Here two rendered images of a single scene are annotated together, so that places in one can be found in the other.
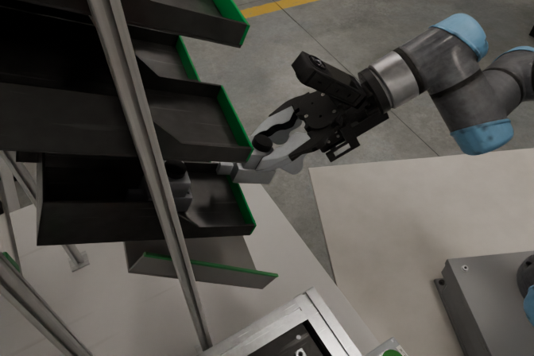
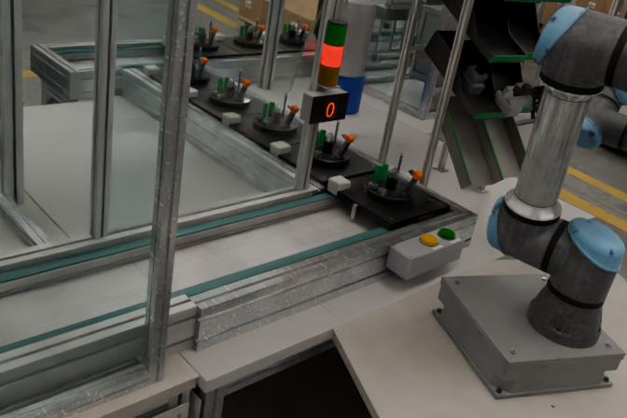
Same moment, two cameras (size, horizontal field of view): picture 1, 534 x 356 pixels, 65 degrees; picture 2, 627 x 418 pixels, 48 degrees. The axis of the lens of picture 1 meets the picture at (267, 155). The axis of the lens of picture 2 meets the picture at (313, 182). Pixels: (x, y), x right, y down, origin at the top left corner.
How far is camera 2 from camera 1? 1.73 m
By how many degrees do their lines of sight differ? 62
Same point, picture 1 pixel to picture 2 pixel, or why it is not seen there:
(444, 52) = not seen: hidden behind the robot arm
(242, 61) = not seen: outside the picture
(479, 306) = (515, 279)
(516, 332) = (505, 291)
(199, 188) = (486, 103)
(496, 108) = (592, 113)
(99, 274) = (437, 175)
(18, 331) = (391, 157)
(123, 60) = not seen: outside the picture
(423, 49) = not seen: hidden behind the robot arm
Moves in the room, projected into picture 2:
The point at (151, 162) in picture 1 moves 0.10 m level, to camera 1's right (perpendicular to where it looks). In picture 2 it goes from (461, 26) to (476, 35)
